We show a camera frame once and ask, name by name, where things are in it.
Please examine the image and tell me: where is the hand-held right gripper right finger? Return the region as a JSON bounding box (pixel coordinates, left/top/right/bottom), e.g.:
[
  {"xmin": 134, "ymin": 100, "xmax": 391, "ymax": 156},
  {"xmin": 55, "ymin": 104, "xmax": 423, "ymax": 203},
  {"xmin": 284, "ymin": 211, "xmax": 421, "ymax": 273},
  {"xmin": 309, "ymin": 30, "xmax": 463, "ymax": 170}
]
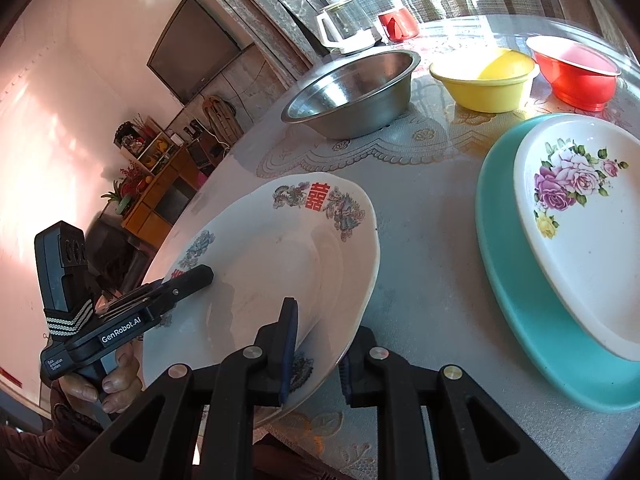
[{"xmin": 339, "ymin": 325, "xmax": 596, "ymax": 480}]

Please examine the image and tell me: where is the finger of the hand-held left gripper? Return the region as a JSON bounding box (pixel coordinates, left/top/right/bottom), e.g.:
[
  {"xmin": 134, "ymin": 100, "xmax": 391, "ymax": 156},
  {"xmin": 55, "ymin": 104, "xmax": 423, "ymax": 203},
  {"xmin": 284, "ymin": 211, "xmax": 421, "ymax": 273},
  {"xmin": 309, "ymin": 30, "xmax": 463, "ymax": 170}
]
[{"xmin": 144, "ymin": 264, "xmax": 215, "ymax": 312}]

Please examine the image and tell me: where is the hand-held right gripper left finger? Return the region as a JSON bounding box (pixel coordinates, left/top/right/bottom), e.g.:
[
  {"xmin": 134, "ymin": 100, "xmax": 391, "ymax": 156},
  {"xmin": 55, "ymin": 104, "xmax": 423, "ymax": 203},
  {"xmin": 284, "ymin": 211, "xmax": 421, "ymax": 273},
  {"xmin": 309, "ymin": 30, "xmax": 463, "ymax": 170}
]
[{"xmin": 57, "ymin": 297, "xmax": 301, "ymax": 480}]

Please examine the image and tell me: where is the white plate with red print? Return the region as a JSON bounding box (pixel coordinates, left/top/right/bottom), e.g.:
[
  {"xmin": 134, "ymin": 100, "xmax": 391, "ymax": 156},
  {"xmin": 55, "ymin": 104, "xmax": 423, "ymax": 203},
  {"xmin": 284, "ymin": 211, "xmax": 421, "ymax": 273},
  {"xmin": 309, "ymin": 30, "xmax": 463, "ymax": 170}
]
[{"xmin": 141, "ymin": 172, "xmax": 381, "ymax": 428}]

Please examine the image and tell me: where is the stainless steel bowl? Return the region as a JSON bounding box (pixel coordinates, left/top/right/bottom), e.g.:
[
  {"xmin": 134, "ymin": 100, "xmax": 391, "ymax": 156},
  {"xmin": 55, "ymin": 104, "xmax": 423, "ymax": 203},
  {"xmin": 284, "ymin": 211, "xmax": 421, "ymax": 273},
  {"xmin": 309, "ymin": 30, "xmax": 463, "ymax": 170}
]
[{"xmin": 280, "ymin": 50, "xmax": 422, "ymax": 139}]

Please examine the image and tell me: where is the yellow plastic bowl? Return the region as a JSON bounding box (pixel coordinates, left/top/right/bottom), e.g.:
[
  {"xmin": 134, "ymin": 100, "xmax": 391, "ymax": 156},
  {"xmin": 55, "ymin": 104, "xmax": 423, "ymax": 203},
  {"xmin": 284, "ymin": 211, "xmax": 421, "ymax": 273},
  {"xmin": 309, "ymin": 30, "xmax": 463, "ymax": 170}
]
[{"xmin": 429, "ymin": 48, "xmax": 541, "ymax": 113}]

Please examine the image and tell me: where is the red plastic bowl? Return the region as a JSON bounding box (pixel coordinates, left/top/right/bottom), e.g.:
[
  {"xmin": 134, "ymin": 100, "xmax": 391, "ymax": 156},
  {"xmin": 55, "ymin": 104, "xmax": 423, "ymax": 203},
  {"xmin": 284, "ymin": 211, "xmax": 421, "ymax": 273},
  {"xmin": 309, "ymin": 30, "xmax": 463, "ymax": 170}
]
[{"xmin": 526, "ymin": 36, "xmax": 622, "ymax": 112}]

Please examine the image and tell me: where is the person's left forearm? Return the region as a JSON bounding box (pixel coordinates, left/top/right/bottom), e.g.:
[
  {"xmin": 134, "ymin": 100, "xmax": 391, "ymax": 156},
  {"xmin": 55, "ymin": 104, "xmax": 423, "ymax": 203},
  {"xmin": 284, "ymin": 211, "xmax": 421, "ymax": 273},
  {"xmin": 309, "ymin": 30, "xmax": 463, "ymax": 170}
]
[{"xmin": 0, "ymin": 385, "xmax": 108, "ymax": 480}]

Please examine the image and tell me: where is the person's left hand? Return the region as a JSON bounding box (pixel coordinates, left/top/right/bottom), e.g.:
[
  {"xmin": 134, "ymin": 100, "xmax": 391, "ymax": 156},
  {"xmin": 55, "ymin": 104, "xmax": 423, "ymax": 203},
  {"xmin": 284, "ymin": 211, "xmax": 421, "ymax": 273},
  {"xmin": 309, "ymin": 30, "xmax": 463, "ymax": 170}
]
[{"xmin": 59, "ymin": 344, "xmax": 145, "ymax": 415}]

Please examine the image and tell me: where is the wooden cabinet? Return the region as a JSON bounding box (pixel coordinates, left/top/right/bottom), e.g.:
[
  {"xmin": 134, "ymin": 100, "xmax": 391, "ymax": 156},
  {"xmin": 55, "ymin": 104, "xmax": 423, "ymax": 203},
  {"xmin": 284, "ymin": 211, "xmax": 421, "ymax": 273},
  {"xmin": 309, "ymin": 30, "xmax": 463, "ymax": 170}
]
[{"xmin": 117, "ymin": 120, "xmax": 221, "ymax": 233}]

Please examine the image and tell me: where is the green potted plant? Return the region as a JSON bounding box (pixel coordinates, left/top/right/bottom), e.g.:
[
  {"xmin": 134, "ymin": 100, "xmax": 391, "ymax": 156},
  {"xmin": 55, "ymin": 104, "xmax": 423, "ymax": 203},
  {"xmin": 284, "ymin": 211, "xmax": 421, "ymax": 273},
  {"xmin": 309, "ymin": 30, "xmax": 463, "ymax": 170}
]
[{"xmin": 101, "ymin": 179, "xmax": 135, "ymax": 217}]

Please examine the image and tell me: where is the lace print tablecloth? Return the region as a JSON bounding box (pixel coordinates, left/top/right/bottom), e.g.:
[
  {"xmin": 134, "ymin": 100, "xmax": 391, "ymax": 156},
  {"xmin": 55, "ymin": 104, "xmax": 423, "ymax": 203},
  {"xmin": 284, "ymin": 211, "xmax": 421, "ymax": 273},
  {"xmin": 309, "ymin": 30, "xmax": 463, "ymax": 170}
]
[{"xmin": 141, "ymin": 12, "xmax": 640, "ymax": 480}]

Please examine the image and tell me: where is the teal plate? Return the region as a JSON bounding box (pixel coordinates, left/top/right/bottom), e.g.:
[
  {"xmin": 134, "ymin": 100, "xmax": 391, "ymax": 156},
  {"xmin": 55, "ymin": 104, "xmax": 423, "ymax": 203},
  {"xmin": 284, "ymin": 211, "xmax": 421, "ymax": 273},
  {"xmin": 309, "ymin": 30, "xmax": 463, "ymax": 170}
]
[{"xmin": 475, "ymin": 114, "xmax": 640, "ymax": 413}]

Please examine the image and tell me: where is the white plate with purple flowers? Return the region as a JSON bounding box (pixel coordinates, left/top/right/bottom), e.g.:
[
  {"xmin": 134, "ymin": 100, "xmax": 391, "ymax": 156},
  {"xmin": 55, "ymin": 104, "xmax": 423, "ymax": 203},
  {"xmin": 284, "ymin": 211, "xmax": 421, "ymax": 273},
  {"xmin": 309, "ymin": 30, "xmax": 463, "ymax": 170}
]
[{"xmin": 514, "ymin": 115, "xmax": 640, "ymax": 362}]

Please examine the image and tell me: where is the grey patterned curtain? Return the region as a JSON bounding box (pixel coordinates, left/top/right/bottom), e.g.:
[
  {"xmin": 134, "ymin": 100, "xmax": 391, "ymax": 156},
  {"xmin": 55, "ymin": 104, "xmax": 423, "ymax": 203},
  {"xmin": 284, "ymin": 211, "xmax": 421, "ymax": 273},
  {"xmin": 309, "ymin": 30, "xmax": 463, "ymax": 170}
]
[{"xmin": 170, "ymin": 0, "xmax": 333, "ymax": 86}]

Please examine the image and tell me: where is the red mug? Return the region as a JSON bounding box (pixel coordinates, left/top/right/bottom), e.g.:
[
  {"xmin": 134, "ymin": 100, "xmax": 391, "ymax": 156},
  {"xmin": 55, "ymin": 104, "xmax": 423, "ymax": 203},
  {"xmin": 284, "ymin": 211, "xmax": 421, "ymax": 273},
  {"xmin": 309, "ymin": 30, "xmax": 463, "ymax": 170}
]
[{"xmin": 377, "ymin": 7, "xmax": 420, "ymax": 43}]

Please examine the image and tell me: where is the wall television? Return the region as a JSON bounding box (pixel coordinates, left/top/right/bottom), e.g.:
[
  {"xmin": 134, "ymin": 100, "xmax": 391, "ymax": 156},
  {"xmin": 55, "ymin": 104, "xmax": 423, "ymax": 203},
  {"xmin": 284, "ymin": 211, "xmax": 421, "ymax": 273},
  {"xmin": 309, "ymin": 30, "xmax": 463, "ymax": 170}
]
[{"xmin": 146, "ymin": 0, "xmax": 242, "ymax": 103}]

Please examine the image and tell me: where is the glass kettle with white handle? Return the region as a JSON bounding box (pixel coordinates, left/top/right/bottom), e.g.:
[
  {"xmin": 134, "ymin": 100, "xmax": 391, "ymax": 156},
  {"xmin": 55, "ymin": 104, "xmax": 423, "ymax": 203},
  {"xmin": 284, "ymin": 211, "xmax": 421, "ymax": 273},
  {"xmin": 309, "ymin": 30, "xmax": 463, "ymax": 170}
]
[{"xmin": 316, "ymin": 0, "xmax": 385, "ymax": 56}]

